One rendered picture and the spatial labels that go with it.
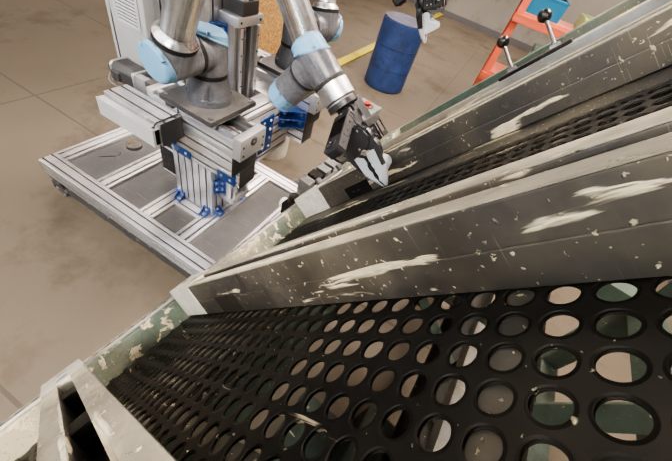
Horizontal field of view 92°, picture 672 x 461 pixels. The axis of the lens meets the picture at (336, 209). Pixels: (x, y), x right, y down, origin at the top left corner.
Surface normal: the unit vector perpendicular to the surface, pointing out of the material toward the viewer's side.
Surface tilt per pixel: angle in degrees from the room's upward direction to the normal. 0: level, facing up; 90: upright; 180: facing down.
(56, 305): 0
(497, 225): 90
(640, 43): 90
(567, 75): 90
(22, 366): 0
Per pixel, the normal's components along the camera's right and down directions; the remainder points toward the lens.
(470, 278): -0.55, 0.49
